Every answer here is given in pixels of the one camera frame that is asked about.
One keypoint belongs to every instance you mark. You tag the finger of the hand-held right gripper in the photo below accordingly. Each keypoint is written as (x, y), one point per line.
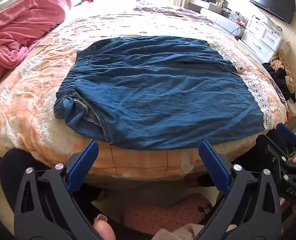
(286, 131)

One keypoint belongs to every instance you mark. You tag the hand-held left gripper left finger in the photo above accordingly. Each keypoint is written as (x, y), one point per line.
(85, 160)

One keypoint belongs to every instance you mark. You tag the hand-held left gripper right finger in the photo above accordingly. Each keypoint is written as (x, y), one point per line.
(213, 162)

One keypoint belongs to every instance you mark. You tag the blue denim pants lace trim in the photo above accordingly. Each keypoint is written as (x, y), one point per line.
(150, 92)

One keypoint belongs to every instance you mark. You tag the person's right hand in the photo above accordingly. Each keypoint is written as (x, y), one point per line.
(281, 201)

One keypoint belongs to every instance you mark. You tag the person's left hand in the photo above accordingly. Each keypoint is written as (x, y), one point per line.
(103, 228)

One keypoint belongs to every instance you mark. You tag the dark clothes heap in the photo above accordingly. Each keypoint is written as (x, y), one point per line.
(279, 82)

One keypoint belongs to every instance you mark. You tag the beige knitted garment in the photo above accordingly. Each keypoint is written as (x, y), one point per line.
(283, 65)

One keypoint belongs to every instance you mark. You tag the pink dotted slipper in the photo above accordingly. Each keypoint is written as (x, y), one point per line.
(163, 215)

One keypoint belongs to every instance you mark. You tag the cream fleece cloth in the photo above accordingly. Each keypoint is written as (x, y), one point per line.
(178, 232)

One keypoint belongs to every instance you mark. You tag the white drawer cabinet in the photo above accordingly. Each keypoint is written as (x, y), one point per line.
(260, 37)

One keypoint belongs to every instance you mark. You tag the orange floral bed quilt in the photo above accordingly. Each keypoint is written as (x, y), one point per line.
(50, 62)

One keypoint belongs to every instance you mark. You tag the pale grey desk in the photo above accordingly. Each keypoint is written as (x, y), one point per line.
(220, 20)

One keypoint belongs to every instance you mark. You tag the black flat screen television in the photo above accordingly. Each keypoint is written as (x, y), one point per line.
(273, 0)

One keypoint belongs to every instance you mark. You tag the pink blanket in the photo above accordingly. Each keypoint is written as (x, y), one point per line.
(17, 30)

